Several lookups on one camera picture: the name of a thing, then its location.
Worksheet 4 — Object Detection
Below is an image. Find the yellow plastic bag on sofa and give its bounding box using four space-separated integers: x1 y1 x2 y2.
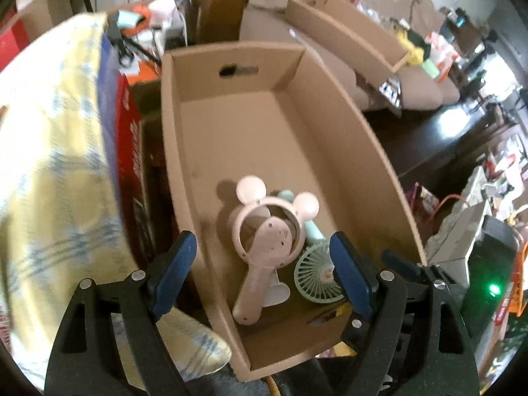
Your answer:
394 25 431 65

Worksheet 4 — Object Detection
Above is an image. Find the yellow checkered tablecloth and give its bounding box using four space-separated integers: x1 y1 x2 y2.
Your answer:
1 14 232 395

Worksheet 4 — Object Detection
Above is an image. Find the red gift box lower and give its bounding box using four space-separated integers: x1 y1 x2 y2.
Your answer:
0 20 29 71

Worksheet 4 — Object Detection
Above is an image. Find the brown sofa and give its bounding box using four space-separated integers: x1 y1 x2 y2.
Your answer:
241 0 460 112

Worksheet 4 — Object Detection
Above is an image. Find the mint green handheld fan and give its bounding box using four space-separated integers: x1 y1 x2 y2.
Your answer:
276 188 347 305

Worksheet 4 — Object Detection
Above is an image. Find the large open cardboard box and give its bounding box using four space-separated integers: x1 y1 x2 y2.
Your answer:
161 41 426 382

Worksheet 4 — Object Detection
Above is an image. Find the pink mouse-ear handheld fan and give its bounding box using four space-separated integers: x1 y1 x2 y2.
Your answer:
232 175 319 325

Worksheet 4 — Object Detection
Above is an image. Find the brown cardboard box by wall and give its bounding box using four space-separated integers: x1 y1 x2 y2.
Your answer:
2 0 73 42

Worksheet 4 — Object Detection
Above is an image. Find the shallow cardboard tray on sofa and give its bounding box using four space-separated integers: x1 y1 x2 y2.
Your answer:
285 0 406 84

